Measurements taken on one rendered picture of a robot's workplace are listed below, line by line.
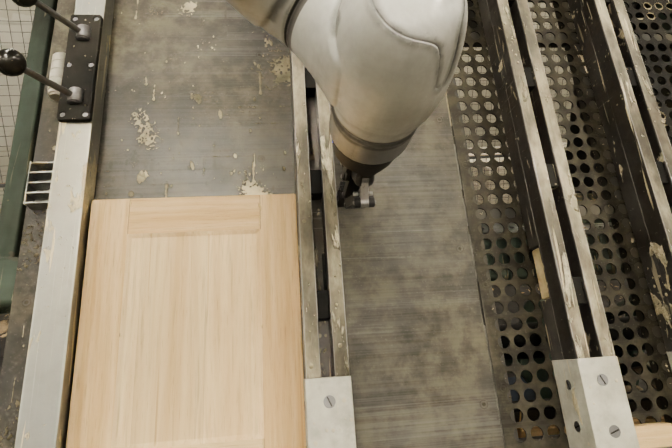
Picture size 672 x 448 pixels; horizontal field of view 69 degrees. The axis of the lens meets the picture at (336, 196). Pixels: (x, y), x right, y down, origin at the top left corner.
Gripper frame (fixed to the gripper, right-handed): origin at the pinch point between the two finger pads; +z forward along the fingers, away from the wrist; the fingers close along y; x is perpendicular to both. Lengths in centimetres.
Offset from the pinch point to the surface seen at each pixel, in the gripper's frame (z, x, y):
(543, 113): 1.8, -34.5, 14.0
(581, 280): 2.2, -34.4, -14.2
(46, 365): 4.2, 41.4, -21.0
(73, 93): 2.1, 41.4, 19.0
